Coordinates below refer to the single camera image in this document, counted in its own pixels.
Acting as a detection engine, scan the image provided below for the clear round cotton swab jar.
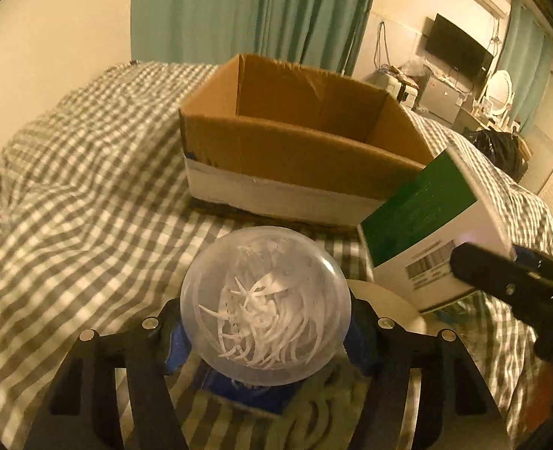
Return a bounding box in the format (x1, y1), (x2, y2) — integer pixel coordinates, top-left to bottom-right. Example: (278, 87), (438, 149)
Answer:
(180, 226), (352, 386)

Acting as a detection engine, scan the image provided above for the green curtain right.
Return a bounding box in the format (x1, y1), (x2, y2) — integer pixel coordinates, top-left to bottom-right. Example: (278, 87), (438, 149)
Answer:
(497, 0), (553, 132)

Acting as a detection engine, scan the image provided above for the white green medicine box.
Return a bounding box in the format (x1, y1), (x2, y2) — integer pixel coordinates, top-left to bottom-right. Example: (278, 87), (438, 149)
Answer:
(359, 145), (515, 313)

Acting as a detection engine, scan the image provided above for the green curtain centre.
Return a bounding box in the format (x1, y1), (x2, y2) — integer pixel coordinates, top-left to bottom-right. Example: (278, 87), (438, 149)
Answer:
(131, 0), (372, 75)

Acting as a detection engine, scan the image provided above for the beige tape roll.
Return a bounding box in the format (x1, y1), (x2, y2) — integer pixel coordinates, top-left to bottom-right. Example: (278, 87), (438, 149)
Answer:
(348, 279), (428, 334)

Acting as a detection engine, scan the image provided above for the blue white tissue pack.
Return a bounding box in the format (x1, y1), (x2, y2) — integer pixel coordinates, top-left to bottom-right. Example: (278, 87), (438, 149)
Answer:
(192, 363), (303, 416)

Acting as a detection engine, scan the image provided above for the small silver fridge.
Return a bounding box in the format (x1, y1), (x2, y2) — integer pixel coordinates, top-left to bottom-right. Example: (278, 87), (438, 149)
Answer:
(414, 75), (463, 124)

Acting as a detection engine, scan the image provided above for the oval white vanity mirror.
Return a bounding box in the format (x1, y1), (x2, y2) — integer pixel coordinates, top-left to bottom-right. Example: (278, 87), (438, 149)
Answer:
(481, 69), (514, 119)

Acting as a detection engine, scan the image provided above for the white suitcase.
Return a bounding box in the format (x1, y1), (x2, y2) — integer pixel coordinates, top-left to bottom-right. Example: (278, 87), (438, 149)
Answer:
(366, 70), (419, 110)

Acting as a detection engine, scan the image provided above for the grey checkered bed cover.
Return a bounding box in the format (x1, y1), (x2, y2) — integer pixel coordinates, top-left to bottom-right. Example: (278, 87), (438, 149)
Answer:
(0, 62), (553, 449)

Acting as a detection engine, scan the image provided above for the green curtain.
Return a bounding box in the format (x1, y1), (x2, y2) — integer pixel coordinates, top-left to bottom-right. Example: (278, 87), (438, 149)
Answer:
(131, 0), (372, 75)
(497, 0), (553, 132)

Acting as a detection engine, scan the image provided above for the open cardboard box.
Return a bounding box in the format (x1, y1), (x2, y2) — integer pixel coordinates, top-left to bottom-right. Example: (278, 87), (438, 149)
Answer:
(180, 54), (433, 227)

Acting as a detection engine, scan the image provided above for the black bag on chair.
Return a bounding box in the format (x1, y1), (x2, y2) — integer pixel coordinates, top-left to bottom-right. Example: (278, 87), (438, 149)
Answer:
(462, 128), (528, 183)

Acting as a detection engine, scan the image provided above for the black wall television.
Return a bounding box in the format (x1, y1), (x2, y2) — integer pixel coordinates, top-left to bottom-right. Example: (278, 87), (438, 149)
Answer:
(425, 14), (493, 86)

